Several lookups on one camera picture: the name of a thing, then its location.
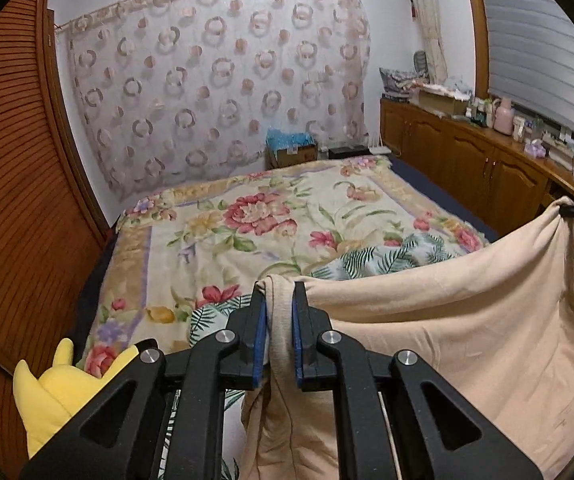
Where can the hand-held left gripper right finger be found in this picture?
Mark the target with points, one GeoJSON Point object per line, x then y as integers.
{"type": "Point", "coordinates": [298, 350]}

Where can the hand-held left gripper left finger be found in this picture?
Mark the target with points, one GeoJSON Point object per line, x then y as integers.
{"type": "Point", "coordinates": [259, 345]}

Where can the pink printed t-shirt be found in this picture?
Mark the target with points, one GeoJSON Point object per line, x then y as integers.
{"type": "Point", "coordinates": [442, 320]}

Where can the purple cloth pouch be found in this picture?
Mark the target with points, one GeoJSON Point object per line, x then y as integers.
{"type": "Point", "coordinates": [536, 150]}

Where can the pink thermos jug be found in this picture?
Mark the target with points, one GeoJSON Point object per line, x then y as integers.
{"type": "Point", "coordinates": [503, 117]}

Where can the wooden cabinet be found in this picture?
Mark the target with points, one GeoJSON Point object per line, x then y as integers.
{"type": "Point", "coordinates": [467, 160]}

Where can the leaf print blanket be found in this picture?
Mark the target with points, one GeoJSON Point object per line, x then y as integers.
{"type": "Point", "coordinates": [382, 260]}

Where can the floral blanket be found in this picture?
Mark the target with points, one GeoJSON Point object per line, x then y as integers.
{"type": "Point", "coordinates": [247, 220]}

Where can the open flat cardboard box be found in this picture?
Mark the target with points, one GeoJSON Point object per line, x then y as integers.
{"type": "Point", "coordinates": [437, 102]}

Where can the grey window blind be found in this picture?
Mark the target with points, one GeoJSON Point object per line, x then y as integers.
{"type": "Point", "coordinates": [532, 35]}

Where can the black box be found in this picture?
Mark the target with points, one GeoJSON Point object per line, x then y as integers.
{"type": "Point", "coordinates": [349, 151]}

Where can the yellow plush toy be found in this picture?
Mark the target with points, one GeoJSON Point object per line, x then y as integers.
{"type": "Point", "coordinates": [57, 395]}

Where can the small desk fan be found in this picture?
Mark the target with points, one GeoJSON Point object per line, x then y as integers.
{"type": "Point", "coordinates": [419, 62]}

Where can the patterned fabric bag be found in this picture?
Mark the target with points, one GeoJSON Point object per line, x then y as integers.
{"type": "Point", "coordinates": [397, 82]}

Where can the lace window curtain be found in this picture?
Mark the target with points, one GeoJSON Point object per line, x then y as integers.
{"type": "Point", "coordinates": [429, 25]}

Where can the wooden louvred wardrobe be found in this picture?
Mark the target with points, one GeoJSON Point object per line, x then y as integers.
{"type": "Point", "coordinates": [12, 185]}

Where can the wooden window frame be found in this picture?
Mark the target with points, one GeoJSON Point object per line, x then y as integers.
{"type": "Point", "coordinates": [477, 25]}

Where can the circle patterned wall curtain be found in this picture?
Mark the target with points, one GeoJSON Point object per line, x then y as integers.
{"type": "Point", "coordinates": [217, 85]}

